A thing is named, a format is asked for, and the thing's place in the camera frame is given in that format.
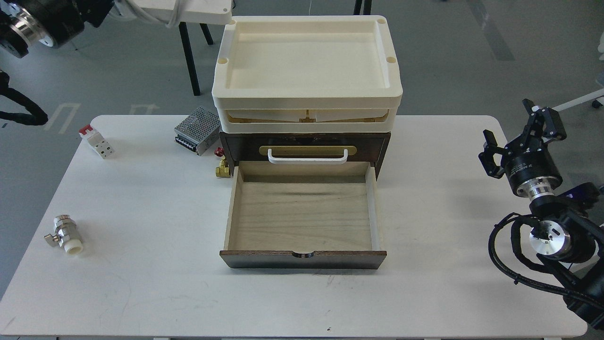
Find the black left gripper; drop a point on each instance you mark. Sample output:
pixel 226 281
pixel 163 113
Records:
pixel 95 11

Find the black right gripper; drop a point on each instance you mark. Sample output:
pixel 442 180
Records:
pixel 528 158

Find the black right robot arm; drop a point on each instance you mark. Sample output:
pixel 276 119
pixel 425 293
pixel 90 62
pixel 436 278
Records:
pixel 556 237

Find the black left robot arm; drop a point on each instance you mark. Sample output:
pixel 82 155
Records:
pixel 51 22

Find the white chair base leg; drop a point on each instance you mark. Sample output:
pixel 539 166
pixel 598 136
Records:
pixel 585 98

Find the white red circuit breaker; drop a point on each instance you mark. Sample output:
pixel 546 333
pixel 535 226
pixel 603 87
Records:
pixel 96 141

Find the metal mesh power supply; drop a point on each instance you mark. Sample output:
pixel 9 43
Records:
pixel 198 131

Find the cream plastic stacked tray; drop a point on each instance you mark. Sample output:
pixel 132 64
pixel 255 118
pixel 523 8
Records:
pixel 330 74

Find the silver white ball valve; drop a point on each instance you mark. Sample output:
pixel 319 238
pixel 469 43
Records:
pixel 65 235

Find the open wooden drawer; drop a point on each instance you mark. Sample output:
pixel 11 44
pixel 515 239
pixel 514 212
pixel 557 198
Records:
pixel 298 216

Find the brass valve red handle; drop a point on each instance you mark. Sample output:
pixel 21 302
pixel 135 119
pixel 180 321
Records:
pixel 222 171

